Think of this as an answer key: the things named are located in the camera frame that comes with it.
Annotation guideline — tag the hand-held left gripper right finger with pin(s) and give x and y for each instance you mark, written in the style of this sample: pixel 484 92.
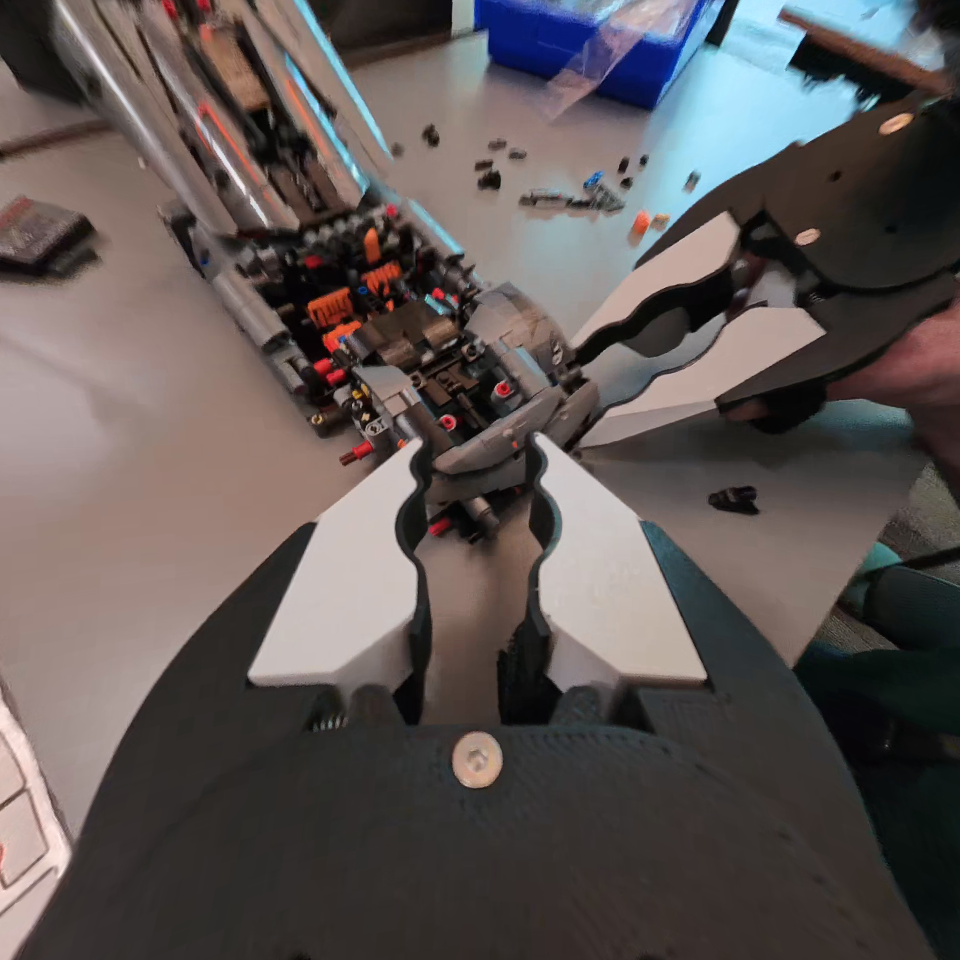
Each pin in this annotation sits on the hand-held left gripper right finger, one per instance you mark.
pixel 607 592

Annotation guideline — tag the person's right forearm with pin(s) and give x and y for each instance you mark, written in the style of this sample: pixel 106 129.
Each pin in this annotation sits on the person's right forearm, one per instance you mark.
pixel 937 442

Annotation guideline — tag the white keyboard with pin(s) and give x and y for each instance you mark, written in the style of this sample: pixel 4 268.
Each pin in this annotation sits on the white keyboard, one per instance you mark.
pixel 22 825

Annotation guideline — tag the long wooden desk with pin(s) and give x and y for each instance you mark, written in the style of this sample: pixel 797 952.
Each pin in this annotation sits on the long wooden desk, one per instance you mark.
pixel 862 52

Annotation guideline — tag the orange lego piece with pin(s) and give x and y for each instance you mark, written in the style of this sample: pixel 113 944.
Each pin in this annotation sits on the orange lego piece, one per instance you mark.
pixel 640 223

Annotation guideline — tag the dark grey lego beam assembly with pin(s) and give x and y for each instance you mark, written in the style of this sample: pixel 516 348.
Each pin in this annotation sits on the dark grey lego beam assembly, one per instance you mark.
pixel 562 199

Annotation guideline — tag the blue plastic bin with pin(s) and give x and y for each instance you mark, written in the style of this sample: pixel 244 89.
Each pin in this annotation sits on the blue plastic bin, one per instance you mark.
pixel 600 67

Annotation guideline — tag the scattered black lego pieces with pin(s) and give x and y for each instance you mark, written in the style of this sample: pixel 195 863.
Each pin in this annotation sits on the scattered black lego pieces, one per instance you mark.
pixel 489 178

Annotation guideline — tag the teal chair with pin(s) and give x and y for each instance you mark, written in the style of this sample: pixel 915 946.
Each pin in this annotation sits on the teal chair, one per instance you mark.
pixel 915 592

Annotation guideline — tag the grey lego car model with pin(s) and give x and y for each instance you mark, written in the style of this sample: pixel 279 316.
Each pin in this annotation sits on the grey lego car model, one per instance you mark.
pixel 420 330

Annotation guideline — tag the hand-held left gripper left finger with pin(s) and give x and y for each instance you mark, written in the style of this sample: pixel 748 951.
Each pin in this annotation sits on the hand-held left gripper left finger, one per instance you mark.
pixel 352 585

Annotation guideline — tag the person's right hand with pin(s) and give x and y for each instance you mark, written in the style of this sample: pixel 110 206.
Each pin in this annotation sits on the person's right hand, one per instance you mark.
pixel 900 360

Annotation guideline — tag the black angled lego piece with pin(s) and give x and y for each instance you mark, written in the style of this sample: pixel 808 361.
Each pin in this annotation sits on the black angled lego piece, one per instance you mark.
pixel 733 499

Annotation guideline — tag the clear plastic bag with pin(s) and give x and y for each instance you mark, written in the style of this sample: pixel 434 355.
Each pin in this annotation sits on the clear plastic bag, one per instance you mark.
pixel 592 67

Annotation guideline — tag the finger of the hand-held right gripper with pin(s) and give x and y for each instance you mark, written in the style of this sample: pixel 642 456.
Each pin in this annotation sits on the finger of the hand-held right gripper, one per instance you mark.
pixel 675 262
pixel 720 360

